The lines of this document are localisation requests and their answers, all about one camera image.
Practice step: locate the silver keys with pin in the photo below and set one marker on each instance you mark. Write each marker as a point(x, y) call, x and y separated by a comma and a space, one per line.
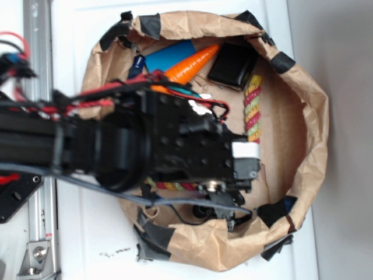
point(199, 108)

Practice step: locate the aluminium extrusion rail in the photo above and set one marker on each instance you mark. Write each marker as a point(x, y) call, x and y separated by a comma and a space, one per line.
point(43, 222)

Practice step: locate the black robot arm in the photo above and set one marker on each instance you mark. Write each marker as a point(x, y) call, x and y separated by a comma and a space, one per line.
point(148, 138)

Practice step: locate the brown paper bag bin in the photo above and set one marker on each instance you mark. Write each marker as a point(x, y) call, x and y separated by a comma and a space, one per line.
point(293, 117)

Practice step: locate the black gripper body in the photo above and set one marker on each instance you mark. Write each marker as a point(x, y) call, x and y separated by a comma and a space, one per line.
point(199, 152)

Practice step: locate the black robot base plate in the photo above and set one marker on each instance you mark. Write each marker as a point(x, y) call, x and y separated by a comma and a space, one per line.
point(23, 153)

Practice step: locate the black leather wallet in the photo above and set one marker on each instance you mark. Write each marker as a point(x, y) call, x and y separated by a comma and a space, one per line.
point(233, 66)

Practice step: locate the metal corner bracket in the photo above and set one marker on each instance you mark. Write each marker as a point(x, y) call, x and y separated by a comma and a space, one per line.
point(37, 262)

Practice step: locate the blue rectangular block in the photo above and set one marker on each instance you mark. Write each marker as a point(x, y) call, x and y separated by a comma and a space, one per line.
point(169, 56)

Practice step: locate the orange plastic toy carrot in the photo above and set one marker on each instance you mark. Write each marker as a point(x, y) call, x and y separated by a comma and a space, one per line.
point(185, 70)

